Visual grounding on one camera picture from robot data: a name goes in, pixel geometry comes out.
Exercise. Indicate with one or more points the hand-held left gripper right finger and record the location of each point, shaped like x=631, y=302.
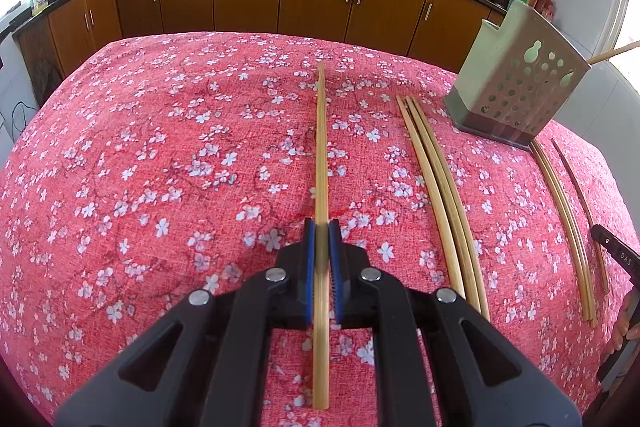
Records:
x=334, y=267

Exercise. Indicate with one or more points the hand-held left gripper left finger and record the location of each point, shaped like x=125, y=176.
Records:
x=310, y=267

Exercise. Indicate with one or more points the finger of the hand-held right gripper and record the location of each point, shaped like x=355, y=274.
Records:
x=617, y=252
x=612, y=364

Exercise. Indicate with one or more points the dark brown chopstick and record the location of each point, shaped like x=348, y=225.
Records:
x=584, y=204

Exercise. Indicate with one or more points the grey-green perforated utensil holder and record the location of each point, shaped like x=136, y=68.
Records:
x=510, y=72

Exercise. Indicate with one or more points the person's right hand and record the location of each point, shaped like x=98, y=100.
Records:
x=627, y=322

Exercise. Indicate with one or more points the red floral tablecloth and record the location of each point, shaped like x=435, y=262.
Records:
x=150, y=157

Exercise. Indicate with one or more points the large bright window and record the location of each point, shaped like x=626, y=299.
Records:
x=632, y=22

